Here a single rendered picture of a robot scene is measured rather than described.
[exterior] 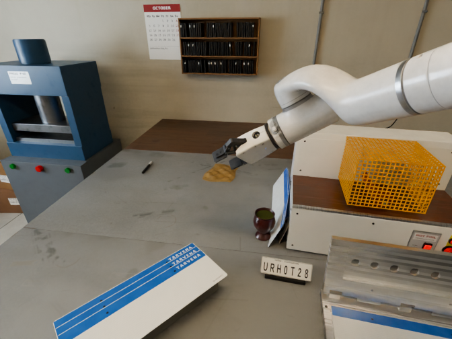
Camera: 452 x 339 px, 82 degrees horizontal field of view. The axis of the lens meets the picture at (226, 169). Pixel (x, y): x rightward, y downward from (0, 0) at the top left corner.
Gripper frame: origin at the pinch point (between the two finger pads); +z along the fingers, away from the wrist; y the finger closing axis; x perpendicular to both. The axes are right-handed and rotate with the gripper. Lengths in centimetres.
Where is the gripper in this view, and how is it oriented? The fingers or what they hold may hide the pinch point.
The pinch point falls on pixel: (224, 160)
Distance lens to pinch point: 74.4
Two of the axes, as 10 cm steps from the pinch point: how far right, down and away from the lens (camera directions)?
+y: 5.0, 2.2, 8.4
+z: -8.2, 4.2, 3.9
